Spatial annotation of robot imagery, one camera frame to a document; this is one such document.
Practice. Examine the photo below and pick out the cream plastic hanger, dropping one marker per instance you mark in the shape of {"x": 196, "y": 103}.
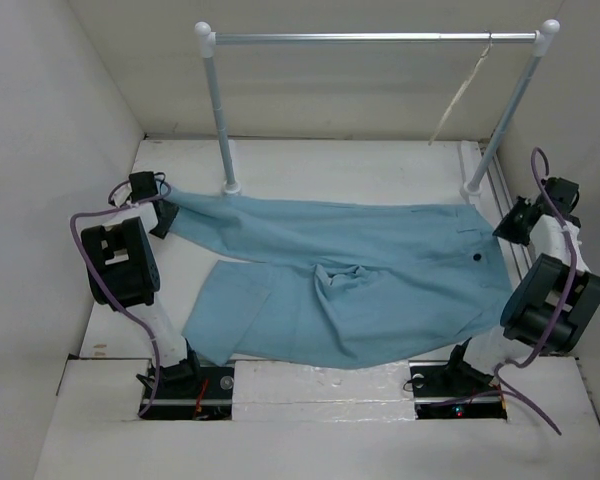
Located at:
{"x": 461, "y": 92}

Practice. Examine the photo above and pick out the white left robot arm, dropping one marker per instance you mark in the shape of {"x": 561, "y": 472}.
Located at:
{"x": 123, "y": 273}

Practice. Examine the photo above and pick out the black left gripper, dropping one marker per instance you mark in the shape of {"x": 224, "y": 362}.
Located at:
{"x": 163, "y": 228}

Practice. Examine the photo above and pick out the white clothes rack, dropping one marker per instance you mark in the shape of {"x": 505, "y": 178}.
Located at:
{"x": 366, "y": 86}

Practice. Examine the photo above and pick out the white foam block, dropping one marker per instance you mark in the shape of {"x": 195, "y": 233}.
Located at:
{"x": 268, "y": 391}

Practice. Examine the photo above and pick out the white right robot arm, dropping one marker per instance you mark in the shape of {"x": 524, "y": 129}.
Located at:
{"x": 556, "y": 299}

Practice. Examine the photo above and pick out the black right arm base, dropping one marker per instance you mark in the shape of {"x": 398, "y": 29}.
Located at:
{"x": 453, "y": 389}

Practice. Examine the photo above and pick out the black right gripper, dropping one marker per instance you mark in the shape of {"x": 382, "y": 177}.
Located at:
{"x": 506, "y": 228}

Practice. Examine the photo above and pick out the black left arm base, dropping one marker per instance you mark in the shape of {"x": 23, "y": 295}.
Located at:
{"x": 211, "y": 400}

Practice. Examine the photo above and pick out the light blue trousers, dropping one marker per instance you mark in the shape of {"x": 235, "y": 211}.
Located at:
{"x": 336, "y": 285}

